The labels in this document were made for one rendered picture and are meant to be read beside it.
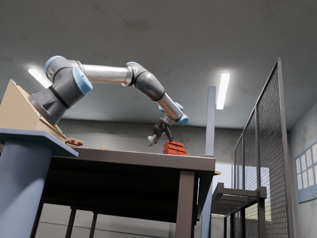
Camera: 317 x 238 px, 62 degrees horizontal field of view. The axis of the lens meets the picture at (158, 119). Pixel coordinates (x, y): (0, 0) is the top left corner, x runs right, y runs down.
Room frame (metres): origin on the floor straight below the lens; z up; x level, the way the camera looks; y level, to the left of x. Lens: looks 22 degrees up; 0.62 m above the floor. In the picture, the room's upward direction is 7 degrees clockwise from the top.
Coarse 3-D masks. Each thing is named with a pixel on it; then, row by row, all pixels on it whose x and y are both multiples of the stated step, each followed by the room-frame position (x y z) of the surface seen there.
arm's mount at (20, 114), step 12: (12, 84) 0.91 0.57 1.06; (12, 96) 0.91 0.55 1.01; (24, 96) 0.90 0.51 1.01; (0, 108) 0.92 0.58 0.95; (12, 108) 0.91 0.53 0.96; (24, 108) 0.90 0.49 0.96; (0, 120) 0.91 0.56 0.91; (12, 120) 0.91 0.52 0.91; (24, 120) 0.90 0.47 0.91; (36, 120) 0.89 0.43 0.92; (48, 132) 0.97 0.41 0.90; (60, 132) 1.07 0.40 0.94
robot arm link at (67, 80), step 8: (56, 72) 0.96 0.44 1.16; (64, 72) 0.94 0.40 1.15; (72, 72) 0.93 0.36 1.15; (80, 72) 0.92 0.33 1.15; (56, 80) 0.96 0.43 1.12; (64, 80) 0.93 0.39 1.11; (72, 80) 0.93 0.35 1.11; (80, 80) 0.93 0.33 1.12; (88, 80) 1.00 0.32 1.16; (56, 88) 0.93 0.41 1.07; (64, 88) 0.93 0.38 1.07; (72, 88) 0.94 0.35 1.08; (80, 88) 0.95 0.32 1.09; (88, 88) 0.97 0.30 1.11; (64, 96) 0.94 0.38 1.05; (72, 96) 0.96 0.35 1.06; (80, 96) 0.98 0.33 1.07; (72, 104) 0.99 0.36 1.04
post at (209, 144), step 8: (208, 88) 3.02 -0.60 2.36; (208, 96) 3.02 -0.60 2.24; (208, 104) 3.02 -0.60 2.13; (208, 112) 3.02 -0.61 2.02; (208, 120) 3.01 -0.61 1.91; (208, 128) 3.01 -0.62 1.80; (208, 136) 3.01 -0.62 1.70; (208, 144) 3.01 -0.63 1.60; (208, 152) 3.01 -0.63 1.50; (208, 200) 3.01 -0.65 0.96; (208, 208) 3.01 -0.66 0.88; (208, 216) 3.01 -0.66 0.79; (208, 224) 3.01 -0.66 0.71; (208, 232) 3.01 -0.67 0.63
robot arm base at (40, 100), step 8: (48, 88) 0.94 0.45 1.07; (32, 96) 0.93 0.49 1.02; (40, 96) 0.93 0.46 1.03; (48, 96) 0.93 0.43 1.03; (56, 96) 0.94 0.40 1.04; (32, 104) 0.92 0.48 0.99; (40, 104) 0.93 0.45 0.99; (48, 104) 0.94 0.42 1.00; (56, 104) 0.95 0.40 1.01; (64, 104) 0.97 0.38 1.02; (40, 112) 0.94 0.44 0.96; (48, 112) 0.95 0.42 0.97; (56, 112) 0.97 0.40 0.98; (64, 112) 1.01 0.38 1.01; (48, 120) 0.97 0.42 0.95; (56, 120) 1.00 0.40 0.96
